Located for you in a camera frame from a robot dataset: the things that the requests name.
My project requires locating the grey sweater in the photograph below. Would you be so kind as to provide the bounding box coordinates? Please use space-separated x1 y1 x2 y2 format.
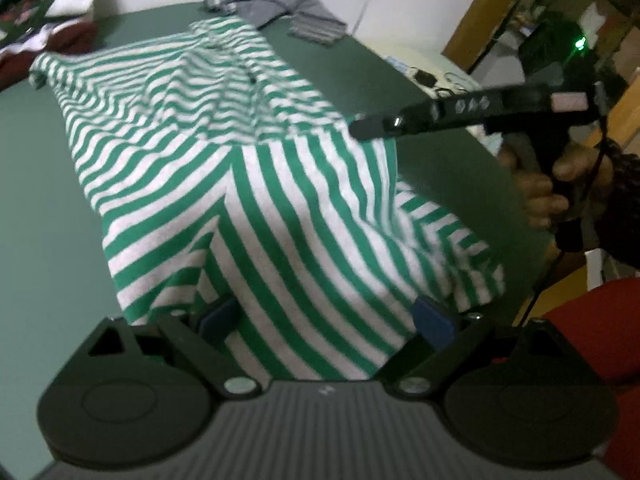
204 0 346 29

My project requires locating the green white striped shirt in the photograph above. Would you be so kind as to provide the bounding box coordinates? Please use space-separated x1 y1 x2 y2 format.
27 16 506 382

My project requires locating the white folded garment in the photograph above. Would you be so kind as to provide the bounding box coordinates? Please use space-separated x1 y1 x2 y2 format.
10 25 57 54

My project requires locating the green white folded cardigan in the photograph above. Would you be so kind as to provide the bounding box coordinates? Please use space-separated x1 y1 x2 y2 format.
0 0 99 36

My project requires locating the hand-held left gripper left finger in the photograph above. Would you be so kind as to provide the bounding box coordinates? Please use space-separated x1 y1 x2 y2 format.
86 296 263 401

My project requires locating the white wall cable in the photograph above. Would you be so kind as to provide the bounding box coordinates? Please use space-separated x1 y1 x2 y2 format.
350 0 377 37

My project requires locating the small table with pale cloth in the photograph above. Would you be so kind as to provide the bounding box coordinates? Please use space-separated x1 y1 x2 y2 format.
375 42 503 157

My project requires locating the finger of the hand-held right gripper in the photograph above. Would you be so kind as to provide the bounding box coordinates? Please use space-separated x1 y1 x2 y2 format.
348 102 441 140

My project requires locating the maroon folded garment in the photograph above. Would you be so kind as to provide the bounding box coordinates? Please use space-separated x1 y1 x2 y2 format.
0 22 99 92

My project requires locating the person's right hand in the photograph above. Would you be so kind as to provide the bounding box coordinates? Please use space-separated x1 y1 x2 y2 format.
497 142 613 228

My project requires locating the red chair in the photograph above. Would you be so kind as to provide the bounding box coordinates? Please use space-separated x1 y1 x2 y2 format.
542 277 640 480

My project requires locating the wooden door frame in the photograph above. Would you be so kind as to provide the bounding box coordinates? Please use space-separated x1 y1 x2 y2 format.
442 0 539 72

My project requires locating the grey striped cloth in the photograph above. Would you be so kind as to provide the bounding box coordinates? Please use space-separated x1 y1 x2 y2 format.
289 15 347 46

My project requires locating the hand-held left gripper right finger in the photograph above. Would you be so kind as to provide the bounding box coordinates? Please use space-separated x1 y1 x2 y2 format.
382 297 568 401

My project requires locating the person's right forearm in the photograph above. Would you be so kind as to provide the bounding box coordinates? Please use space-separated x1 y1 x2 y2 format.
582 145 640 263

